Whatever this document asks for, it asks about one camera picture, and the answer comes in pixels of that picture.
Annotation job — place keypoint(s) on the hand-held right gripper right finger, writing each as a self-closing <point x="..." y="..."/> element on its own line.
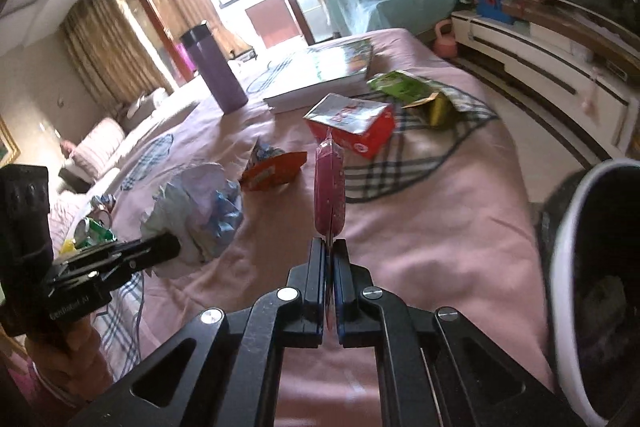
<point x="344" y="292"/>

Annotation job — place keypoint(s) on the white blue bag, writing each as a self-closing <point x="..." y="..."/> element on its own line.
<point x="190" y="207"/>

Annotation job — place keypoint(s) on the person's left hand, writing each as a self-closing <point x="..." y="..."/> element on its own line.
<point x="70" y="362"/>

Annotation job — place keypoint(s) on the purple thermos bottle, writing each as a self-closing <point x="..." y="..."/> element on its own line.
<point x="215" y="67"/>

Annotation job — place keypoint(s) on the blue plastic wrapper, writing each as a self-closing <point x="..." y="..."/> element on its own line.
<point x="227" y="214"/>

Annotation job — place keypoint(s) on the pink packet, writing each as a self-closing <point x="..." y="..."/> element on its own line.
<point x="329" y="187"/>

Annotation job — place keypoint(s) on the red and white box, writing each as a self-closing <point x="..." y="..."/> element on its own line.
<point x="355" y="124"/>

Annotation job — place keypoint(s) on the light pink sofa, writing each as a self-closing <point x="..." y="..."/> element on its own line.
<point x="97" y="147"/>

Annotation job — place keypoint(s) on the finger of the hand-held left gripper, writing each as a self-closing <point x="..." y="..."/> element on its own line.
<point x="150" y="251"/>

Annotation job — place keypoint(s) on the beige patterned curtain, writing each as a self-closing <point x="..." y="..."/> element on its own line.
<point x="107" y="52"/>
<point x="172" y="2"/>

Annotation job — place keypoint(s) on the gold picture frame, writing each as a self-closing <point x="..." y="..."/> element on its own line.
<point x="7" y="144"/>

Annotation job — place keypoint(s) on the pink kettle toy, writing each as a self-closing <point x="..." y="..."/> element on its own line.
<point x="445" y="41"/>

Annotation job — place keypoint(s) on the pink plaid-patched tablecloth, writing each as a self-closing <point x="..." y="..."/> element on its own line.
<point x="440" y="217"/>

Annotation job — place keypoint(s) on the thick colourful book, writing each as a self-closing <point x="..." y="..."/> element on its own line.
<point x="325" y="74"/>

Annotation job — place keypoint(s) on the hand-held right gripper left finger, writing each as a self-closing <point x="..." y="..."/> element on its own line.
<point x="317" y="289"/>

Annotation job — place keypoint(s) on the orange snack packet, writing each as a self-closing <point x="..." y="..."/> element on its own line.
<point x="272" y="169"/>

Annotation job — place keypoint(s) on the black white-rimmed trash bin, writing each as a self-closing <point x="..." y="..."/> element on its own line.
<point x="595" y="297"/>

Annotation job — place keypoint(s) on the brown balcony cabinet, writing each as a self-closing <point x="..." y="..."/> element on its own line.
<point x="270" y="19"/>

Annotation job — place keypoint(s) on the green candy packet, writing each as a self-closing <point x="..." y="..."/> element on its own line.
<point x="97" y="232"/>

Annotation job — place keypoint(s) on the green and gold snack bag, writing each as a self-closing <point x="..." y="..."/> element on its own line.
<point x="407" y="89"/>

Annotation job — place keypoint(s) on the white and wood television stand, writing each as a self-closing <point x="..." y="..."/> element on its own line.
<point x="545" y="57"/>

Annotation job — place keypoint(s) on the blue toy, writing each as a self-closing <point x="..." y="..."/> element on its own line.
<point x="492" y="7"/>

